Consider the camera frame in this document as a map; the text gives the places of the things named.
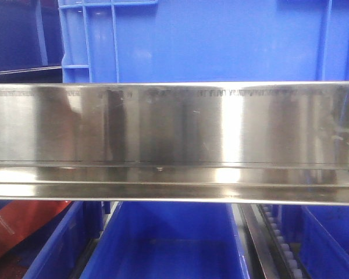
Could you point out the blue bin lower centre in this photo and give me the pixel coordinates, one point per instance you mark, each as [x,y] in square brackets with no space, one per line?
[169,240]

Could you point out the stainless steel shelf beam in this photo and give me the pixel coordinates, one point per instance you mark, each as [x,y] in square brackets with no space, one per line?
[248,142]

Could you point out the large blue crate upper shelf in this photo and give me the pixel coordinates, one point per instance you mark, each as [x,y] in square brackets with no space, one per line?
[193,41]

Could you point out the roller track rail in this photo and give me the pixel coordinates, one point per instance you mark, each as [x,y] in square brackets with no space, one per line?
[269,255]

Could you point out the dark blue bin upper left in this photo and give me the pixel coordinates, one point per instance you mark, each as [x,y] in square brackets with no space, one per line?
[30,35]

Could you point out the blue bin lower left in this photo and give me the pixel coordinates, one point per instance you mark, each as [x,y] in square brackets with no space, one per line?
[55,249]

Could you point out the red packet in bin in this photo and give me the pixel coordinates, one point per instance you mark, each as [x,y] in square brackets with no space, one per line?
[20,219]

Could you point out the blue bin lower right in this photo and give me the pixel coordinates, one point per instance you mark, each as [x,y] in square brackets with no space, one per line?
[323,235]

